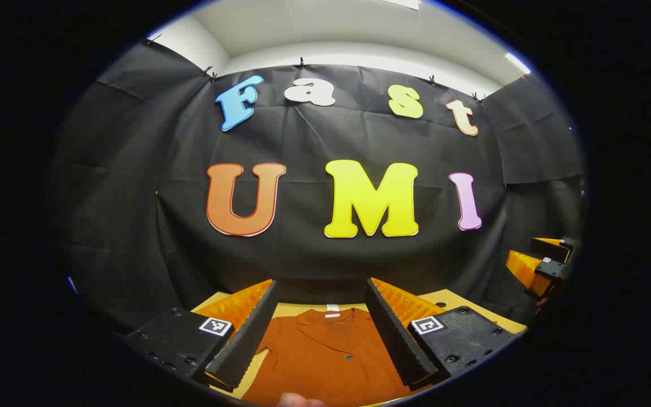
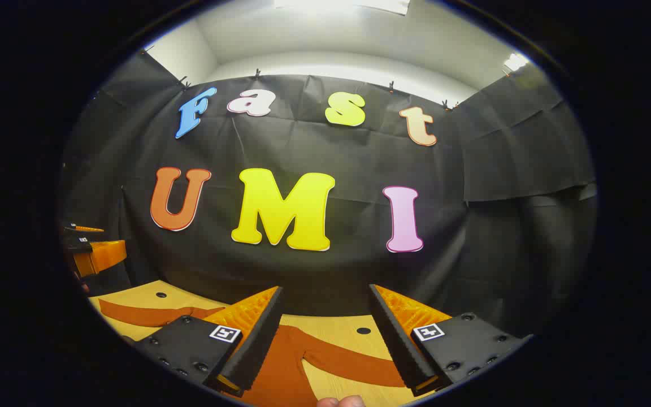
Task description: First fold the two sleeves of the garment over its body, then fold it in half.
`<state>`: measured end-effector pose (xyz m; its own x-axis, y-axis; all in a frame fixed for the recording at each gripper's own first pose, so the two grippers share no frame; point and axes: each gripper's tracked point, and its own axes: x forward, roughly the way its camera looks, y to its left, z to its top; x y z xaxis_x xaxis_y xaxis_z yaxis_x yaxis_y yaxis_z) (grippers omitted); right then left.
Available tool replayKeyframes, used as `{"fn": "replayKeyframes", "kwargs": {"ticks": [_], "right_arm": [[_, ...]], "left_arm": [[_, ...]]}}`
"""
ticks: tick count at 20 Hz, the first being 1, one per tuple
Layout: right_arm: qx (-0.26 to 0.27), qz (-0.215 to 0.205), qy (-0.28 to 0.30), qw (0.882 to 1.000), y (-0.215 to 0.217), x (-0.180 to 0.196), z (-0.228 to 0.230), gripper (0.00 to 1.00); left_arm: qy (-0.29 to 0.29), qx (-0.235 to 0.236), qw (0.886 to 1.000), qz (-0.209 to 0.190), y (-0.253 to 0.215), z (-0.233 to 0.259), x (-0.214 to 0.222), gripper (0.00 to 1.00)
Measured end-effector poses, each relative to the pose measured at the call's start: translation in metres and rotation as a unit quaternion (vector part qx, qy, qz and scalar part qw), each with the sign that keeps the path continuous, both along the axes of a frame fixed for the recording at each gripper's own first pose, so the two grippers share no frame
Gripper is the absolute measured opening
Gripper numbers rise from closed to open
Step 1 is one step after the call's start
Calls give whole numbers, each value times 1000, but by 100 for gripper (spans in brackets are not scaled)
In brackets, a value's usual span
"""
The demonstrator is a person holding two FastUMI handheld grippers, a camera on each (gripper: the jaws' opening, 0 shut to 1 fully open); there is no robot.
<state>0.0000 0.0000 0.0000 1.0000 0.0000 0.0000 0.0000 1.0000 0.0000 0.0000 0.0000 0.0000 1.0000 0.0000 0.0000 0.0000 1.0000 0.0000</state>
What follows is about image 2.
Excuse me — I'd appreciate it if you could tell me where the black backdrop cloth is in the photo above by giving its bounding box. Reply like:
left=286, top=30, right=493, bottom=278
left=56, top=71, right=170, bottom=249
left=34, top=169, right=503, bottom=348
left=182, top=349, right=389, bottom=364
left=57, top=50, right=597, bottom=340

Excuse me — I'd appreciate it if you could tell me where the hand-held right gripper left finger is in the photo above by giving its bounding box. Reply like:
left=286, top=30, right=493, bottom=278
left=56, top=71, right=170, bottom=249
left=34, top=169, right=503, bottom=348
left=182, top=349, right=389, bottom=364
left=128, top=285, right=285, bottom=397

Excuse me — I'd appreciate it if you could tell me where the orange jacket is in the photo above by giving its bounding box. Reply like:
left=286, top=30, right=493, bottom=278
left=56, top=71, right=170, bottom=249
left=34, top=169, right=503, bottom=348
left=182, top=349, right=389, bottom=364
left=98, top=298, right=408, bottom=407

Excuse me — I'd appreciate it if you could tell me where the ceiling light panel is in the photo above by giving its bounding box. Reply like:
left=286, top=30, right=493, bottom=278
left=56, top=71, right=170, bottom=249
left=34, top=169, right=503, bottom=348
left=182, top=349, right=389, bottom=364
left=274, top=0, right=411, bottom=16
left=502, top=53, right=531, bottom=72

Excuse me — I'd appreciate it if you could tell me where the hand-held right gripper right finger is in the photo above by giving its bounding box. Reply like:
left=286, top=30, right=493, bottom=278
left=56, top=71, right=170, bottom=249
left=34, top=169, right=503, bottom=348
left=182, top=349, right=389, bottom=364
left=368, top=284, right=533, bottom=397

